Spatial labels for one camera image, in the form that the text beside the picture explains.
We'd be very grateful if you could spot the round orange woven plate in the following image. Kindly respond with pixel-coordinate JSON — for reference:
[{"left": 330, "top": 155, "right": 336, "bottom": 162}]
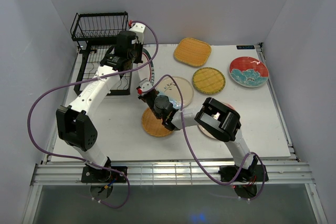
[{"left": 141, "top": 108, "right": 173, "bottom": 137}]

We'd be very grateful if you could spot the white plate green maroon rim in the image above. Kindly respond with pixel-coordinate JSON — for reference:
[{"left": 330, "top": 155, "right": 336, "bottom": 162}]
[{"left": 138, "top": 48, "right": 155, "bottom": 85}]

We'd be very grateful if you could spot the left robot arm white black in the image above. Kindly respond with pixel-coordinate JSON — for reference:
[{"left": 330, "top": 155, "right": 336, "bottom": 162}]
[{"left": 56, "top": 25, "right": 145, "bottom": 182}]

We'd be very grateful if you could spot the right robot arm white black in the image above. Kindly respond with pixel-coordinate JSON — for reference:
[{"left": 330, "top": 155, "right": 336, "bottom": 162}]
[{"left": 138, "top": 90, "right": 258, "bottom": 182}]

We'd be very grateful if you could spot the cream blue plate with sprig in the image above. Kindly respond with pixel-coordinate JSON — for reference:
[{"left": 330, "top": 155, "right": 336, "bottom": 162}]
[{"left": 156, "top": 77, "right": 194, "bottom": 109}]

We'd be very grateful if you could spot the cream pink plate with sprig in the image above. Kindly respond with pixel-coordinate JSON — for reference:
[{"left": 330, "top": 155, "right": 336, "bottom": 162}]
[{"left": 198, "top": 102, "right": 235, "bottom": 140}]

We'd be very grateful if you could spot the round yellow green woven plate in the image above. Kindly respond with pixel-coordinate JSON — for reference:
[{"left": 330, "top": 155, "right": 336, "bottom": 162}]
[{"left": 192, "top": 67, "right": 226, "bottom": 95}]

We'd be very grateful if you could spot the square orange woven plate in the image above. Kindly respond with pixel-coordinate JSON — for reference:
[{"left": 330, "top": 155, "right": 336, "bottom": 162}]
[{"left": 173, "top": 38, "right": 212, "bottom": 67}]

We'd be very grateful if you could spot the red plate blue flower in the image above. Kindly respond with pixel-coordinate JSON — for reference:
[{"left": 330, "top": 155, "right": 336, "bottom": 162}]
[{"left": 229, "top": 57, "right": 269, "bottom": 88}]

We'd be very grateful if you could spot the blue label sticker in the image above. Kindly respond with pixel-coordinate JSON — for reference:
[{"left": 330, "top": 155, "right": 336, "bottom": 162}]
[{"left": 236, "top": 45, "right": 255, "bottom": 50}]

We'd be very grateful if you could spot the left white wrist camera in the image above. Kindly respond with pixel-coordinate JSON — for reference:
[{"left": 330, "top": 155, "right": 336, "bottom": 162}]
[{"left": 129, "top": 21, "right": 146, "bottom": 44}]

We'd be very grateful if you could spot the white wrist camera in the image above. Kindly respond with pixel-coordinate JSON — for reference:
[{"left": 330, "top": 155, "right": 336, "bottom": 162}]
[
  {"left": 136, "top": 78, "right": 153, "bottom": 96},
  {"left": 129, "top": 21, "right": 146, "bottom": 44}
]

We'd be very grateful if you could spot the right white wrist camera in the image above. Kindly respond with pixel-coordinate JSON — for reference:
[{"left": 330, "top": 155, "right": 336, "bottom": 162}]
[{"left": 136, "top": 78, "right": 153, "bottom": 96}]

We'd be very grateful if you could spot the black wire dish rack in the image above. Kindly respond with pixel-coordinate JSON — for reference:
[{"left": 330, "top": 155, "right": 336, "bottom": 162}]
[{"left": 70, "top": 12, "right": 129, "bottom": 82}]

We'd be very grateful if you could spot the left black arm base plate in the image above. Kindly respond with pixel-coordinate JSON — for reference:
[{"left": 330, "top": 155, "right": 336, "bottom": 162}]
[{"left": 81, "top": 166, "right": 126, "bottom": 184}]

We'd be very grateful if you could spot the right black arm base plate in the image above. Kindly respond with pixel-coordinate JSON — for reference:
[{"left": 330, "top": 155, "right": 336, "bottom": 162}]
[{"left": 218, "top": 165, "right": 269, "bottom": 183}]

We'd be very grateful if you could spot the aluminium front rail frame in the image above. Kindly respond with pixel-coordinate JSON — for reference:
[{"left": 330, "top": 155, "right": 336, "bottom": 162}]
[{"left": 30, "top": 161, "right": 314, "bottom": 186}]

